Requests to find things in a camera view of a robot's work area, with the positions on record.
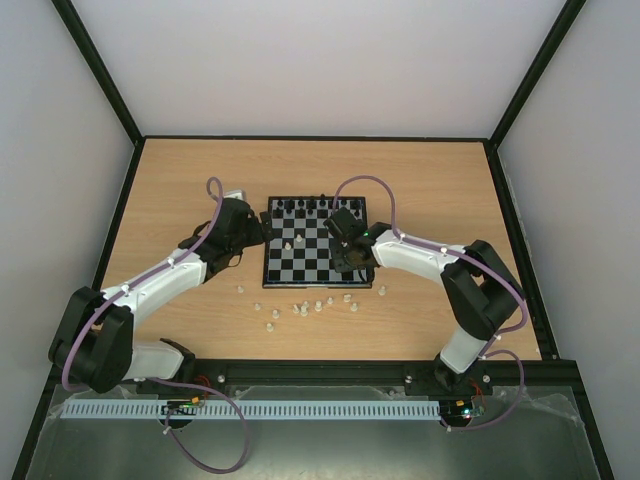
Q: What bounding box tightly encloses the white queen piece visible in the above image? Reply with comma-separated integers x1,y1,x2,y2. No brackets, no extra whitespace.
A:
300,301,310,317

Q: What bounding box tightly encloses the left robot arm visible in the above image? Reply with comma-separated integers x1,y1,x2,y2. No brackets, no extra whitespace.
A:
48,197,273,393

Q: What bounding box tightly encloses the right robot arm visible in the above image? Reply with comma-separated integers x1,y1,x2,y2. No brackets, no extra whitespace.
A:
324,208,527,392

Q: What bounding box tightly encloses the black and silver chessboard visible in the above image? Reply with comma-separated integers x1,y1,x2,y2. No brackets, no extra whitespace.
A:
262,194,374,289

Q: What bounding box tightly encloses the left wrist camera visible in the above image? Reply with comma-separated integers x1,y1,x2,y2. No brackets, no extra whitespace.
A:
224,189,247,201

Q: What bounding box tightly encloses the grey slotted cable duct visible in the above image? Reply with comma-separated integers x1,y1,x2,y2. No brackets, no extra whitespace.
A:
60,399,441,421

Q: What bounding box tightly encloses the black aluminium frame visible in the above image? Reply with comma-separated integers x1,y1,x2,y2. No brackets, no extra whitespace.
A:
9,0,619,480

